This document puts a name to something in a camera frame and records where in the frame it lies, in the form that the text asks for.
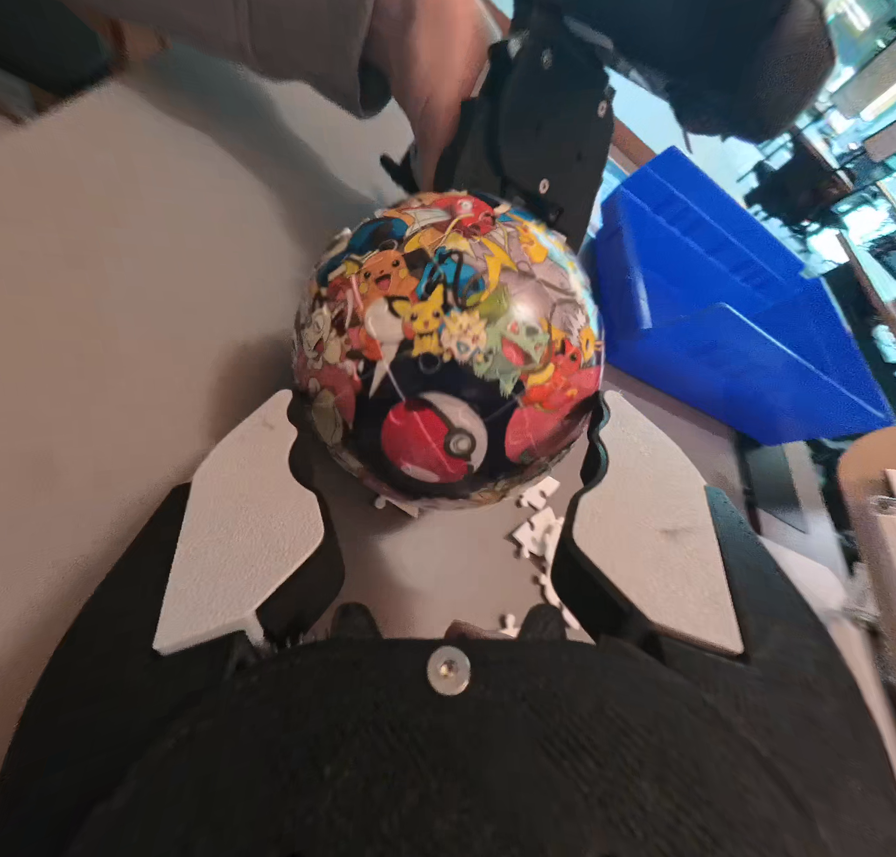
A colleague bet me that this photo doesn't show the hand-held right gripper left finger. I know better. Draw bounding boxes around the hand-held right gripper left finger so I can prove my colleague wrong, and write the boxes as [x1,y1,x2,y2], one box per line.
[153,388,346,656]

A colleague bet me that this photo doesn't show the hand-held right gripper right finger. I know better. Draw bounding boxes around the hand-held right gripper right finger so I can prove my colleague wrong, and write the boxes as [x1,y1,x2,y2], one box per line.
[551,388,745,656]

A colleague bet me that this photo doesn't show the colourful cartoon puzzle ball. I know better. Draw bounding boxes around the colourful cartoon puzzle ball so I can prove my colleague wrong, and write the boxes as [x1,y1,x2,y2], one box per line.
[293,191,605,504]

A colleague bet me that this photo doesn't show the person's left forearm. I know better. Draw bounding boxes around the person's left forearm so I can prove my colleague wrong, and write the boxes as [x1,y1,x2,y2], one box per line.
[7,0,393,119]

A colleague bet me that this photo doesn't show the loose white puzzle pieces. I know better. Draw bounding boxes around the loose white puzzle pieces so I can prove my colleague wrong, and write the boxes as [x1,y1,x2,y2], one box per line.
[374,475,583,640]

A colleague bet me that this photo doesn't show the person's left hand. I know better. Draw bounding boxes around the person's left hand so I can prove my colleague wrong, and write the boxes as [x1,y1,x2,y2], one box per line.
[360,0,502,175]

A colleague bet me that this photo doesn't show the wooden document board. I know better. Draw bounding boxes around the wooden document board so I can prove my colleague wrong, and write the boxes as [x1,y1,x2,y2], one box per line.
[836,426,896,592]

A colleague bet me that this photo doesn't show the blue plastic bin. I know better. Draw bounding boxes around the blue plastic bin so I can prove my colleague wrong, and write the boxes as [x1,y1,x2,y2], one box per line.
[595,146,896,446]

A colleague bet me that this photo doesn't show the black office chair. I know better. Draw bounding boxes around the black office chair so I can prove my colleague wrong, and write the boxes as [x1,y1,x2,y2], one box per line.
[0,0,116,98]

